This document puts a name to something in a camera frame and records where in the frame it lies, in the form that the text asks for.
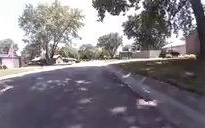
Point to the large spreading tree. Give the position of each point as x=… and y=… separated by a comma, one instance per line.
x=50, y=30

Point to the small low house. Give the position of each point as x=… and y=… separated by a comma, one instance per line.
x=58, y=59

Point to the grey asphalt road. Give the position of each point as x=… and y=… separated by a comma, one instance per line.
x=73, y=96

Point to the dark vehicle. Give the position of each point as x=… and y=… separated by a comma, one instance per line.
x=169, y=52

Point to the small tree behind house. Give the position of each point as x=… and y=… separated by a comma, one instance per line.
x=5, y=45

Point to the big tree with thick trunk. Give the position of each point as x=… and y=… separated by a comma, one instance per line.
x=201, y=33

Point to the brown building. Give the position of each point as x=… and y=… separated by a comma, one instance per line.
x=198, y=41

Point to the round-crowned tree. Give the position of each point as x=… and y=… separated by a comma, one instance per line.
x=110, y=42

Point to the house with pale garage door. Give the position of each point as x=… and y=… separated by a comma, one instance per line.
x=10, y=62

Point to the row of trees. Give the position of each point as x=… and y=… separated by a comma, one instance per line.
x=83, y=52

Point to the grass lawn with tree shade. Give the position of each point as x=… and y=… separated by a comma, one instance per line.
x=170, y=71

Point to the pale concrete kerb strip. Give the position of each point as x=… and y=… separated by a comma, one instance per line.
x=163, y=100

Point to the grass verge by house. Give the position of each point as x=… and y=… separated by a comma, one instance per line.
x=6, y=72

